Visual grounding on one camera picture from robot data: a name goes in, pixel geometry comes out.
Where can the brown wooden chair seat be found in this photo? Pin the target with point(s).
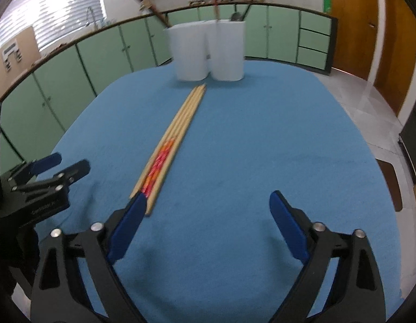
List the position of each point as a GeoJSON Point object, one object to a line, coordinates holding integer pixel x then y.
{"type": "Point", "coordinates": [391, 179]}

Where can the white double utensil holder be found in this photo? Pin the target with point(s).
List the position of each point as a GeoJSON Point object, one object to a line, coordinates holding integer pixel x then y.
{"type": "Point", "coordinates": [210, 48]}

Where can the window blinds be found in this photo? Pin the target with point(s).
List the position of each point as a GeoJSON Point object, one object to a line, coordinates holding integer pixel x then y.
{"type": "Point", "coordinates": [50, 19]}

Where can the green lower kitchen cabinets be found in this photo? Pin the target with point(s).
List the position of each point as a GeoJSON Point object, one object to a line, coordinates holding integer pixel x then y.
{"type": "Point", "coordinates": [45, 100]}

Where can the red patterned chopstick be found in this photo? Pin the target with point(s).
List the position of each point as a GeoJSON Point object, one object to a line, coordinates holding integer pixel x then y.
{"type": "Point", "coordinates": [170, 141]}
{"type": "Point", "coordinates": [174, 144]}

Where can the chrome sink faucet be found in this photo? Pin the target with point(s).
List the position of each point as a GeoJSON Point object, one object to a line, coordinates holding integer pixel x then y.
{"type": "Point", "coordinates": [91, 18]}

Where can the blue table cloth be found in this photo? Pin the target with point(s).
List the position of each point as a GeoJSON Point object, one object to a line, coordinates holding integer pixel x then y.
{"type": "Point", "coordinates": [211, 251]}

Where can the cardboard box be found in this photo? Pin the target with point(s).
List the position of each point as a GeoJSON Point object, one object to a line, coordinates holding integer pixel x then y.
{"type": "Point", "coordinates": [17, 56]}

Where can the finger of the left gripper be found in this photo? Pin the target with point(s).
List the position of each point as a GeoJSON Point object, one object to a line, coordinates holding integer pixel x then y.
{"type": "Point", "coordinates": [39, 166]}
{"type": "Point", "coordinates": [64, 178]}

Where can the wooden door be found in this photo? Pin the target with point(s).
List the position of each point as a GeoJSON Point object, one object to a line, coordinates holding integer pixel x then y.
{"type": "Point", "coordinates": [398, 57]}
{"type": "Point", "coordinates": [356, 35]}

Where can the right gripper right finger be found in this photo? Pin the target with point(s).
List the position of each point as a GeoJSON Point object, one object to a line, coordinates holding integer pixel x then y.
{"type": "Point", "coordinates": [292, 224]}

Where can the black oven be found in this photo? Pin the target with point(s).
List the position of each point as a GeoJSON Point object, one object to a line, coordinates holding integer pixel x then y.
{"type": "Point", "coordinates": [407, 138]}

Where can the plain wooden chopstick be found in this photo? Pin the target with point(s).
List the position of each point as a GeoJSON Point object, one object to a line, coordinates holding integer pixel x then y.
{"type": "Point", "coordinates": [164, 138]}
{"type": "Point", "coordinates": [168, 152]}

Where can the dark brown chopstick in holder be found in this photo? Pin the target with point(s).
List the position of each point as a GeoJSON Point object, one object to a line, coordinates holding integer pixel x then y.
{"type": "Point", "coordinates": [156, 12]}

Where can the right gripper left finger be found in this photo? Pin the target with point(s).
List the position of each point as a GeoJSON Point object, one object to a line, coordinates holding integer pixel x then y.
{"type": "Point", "coordinates": [122, 226]}

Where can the green bottle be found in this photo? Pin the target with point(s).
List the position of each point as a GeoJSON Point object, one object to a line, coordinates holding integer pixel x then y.
{"type": "Point", "coordinates": [327, 6]}

